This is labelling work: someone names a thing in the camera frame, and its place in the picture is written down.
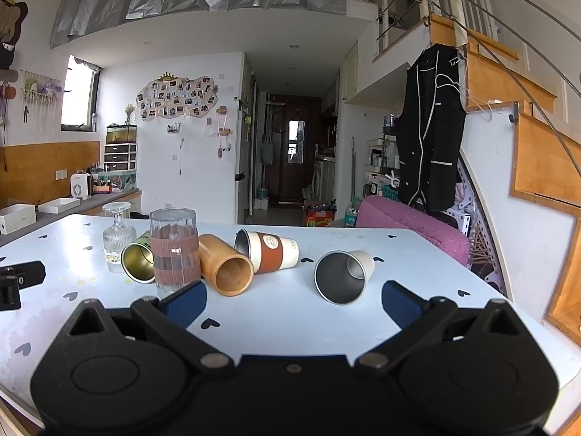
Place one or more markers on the green metal cup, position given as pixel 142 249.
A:
pixel 136 263

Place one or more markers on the white box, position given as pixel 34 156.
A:
pixel 16 219
pixel 59 205

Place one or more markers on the white perforated rack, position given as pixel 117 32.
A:
pixel 472 227

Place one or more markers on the clear glass with pink sleeve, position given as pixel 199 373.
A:
pixel 174 254

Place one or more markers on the small drawer unit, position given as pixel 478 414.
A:
pixel 120 156

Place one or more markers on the window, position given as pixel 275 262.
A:
pixel 79 95

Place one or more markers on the small white appliance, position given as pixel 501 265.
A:
pixel 81 186

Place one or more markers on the steel cup with cream outside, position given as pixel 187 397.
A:
pixel 338 277

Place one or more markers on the ribbed glass carafe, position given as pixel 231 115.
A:
pixel 117 236

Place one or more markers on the fish tank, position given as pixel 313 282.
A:
pixel 121 134

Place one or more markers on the white cup with orange sleeve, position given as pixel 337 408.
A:
pixel 272 252

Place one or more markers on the cloud-shaped photo board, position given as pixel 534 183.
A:
pixel 177 97

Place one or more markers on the grey counter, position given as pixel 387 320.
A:
pixel 90 197

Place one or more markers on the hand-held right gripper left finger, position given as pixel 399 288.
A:
pixel 184 304

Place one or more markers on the white refrigerator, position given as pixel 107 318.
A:
pixel 243 159

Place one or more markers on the plastic water bottle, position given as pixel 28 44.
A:
pixel 353 213

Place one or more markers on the black jacket with white trim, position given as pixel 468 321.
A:
pixel 429 136

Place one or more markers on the red snack bag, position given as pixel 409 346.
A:
pixel 320 217

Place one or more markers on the wooden staircase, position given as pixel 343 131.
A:
pixel 540 154

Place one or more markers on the bamboo wooden cup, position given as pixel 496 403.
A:
pixel 227 272

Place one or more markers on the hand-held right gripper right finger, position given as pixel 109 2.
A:
pixel 401 304

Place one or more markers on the woven wall hanging shelf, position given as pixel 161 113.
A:
pixel 41 95

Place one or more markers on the hanging grey tote bag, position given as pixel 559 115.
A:
pixel 267 152

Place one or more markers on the metal stair railing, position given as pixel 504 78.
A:
pixel 508 32

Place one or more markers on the dark wooden door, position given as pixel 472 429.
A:
pixel 297 150

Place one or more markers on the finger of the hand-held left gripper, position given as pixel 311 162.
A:
pixel 27 272

